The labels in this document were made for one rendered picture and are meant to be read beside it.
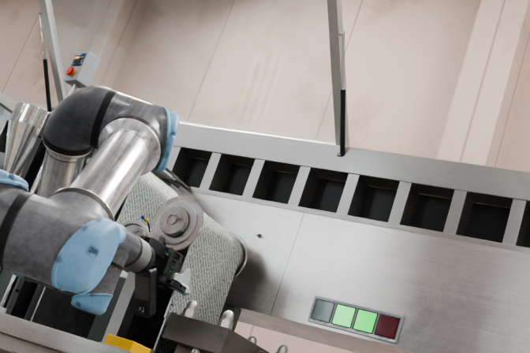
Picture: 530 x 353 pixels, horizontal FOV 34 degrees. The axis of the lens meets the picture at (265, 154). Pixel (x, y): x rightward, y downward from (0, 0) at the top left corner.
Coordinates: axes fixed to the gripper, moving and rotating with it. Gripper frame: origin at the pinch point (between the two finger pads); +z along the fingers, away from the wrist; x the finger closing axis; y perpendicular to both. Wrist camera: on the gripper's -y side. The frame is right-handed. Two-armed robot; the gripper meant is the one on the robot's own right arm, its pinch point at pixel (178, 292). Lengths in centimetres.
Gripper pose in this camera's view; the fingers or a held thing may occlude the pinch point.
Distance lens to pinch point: 215.4
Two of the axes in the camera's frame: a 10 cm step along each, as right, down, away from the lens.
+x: -8.6, -1.3, 5.0
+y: 3.2, -9.0, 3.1
